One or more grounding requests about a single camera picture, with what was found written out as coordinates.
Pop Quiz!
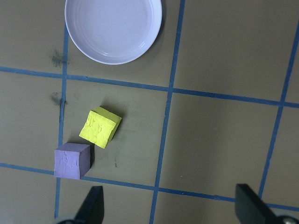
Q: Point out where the purple foam block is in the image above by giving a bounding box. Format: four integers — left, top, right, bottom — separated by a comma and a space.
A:
54, 142, 92, 180

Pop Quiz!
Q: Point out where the yellow foam block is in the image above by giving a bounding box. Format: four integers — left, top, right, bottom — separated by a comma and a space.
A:
78, 106, 122, 149

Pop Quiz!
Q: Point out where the lavender round plate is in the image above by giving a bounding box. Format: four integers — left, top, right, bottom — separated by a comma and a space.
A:
64, 0, 163, 65

